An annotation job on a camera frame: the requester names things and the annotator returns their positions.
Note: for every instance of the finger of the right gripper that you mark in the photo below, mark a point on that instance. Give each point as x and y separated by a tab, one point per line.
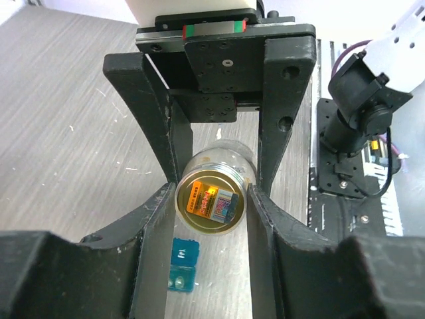
288	65
158	114

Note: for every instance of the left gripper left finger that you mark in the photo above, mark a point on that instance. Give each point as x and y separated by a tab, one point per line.
119	271

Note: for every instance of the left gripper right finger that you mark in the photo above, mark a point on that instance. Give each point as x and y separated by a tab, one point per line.
297	273

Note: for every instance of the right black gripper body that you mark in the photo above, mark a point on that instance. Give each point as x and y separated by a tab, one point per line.
214	67

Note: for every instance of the teal pill box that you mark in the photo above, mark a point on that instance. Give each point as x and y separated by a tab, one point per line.
184	257

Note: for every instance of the clear gold bottle lid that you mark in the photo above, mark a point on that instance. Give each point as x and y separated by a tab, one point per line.
210	203

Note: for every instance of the clear pill bottle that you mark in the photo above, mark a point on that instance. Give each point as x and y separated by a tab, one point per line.
230	157

